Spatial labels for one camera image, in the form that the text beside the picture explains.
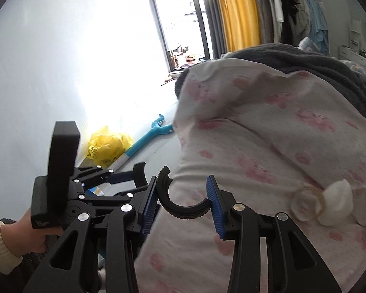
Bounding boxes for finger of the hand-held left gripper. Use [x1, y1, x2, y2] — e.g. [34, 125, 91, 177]
[79, 186, 151, 217]
[70, 162, 147, 190]

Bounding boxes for clear tape roll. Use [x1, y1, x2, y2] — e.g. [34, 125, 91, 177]
[291, 186, 325, 222]

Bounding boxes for yellow curtain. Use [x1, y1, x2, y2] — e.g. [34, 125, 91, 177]
[212, 0, 261, 52]

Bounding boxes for white dresser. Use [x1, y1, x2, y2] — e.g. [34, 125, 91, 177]
[338, 45, 366, 68]

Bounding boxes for pink printed bed sheet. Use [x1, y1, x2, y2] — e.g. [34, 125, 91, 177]
[134, 58, 366, 293]

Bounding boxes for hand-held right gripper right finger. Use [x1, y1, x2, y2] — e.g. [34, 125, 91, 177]
[206, 175, 342, 293]

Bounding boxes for white hanging garment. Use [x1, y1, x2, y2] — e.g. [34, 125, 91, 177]
[268, 0, 285, 23]

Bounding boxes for person's left forearm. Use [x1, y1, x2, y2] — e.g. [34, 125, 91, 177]
[0, 219, 23, 275]

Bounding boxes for grey curtain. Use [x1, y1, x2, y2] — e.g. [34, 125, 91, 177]
[198, 0, 229, 60]

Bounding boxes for yellow plastic bag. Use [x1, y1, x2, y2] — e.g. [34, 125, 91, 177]
[86, 126, 134, 164]

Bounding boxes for dark grey blanket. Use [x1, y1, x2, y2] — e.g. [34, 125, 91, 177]
[174, 43, 366, 119]

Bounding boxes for light blue hanging garment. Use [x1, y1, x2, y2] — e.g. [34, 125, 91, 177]
[306, 0, 330, 55]

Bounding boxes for white wall shelf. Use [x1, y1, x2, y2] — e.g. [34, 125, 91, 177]
[349, 20, 363, 45]

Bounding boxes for beige hanging jacket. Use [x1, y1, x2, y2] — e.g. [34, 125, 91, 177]
[290, 0, 312, 37]

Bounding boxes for blue plush dinosaur toy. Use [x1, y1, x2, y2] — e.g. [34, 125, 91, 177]
[117, 114, 174, 168]

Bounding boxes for black curved plastic piece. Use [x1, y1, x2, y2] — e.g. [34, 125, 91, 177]
[156, 165, 213, 221]

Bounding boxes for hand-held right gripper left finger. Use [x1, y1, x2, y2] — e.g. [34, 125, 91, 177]
[23, 176, 159, 293]

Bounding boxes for person's left hand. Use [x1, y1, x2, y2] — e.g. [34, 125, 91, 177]
[12, 209, 63, 256]

